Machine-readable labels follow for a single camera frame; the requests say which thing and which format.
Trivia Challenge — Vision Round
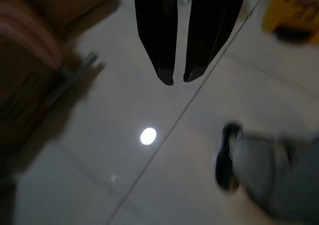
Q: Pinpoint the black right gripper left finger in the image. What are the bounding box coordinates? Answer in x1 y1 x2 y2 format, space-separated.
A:
133 0 177 86

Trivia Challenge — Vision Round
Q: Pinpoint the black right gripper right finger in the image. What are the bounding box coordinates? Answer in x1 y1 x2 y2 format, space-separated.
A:
183 0 250 83

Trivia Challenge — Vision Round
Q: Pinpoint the grey robot right leg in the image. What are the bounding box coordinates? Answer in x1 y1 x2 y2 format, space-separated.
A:
214 121 319 225

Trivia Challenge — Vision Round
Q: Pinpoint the grey metal bracket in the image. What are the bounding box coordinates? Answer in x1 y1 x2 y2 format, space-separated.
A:
48 50 107 116

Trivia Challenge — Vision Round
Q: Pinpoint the pink cloth strap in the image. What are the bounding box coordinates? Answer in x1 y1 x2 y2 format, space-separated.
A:
0 6 64 70

